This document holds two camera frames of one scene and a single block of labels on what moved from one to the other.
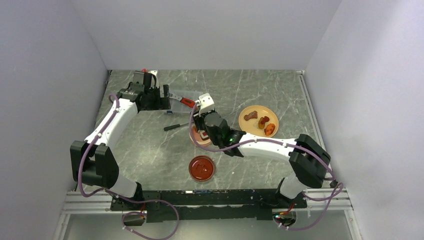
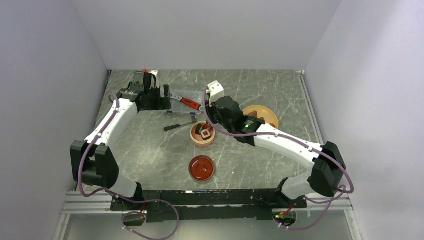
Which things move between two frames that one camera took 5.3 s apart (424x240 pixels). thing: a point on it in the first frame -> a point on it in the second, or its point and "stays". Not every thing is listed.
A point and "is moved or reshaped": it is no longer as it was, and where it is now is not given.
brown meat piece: (252, 115) stays
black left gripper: (162, 103) stays
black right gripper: (198, 118) -> (210, 110)
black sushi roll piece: (204, 135) is moved or reshaped
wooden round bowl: (197, 138) stays
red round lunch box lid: (201, 168) stays
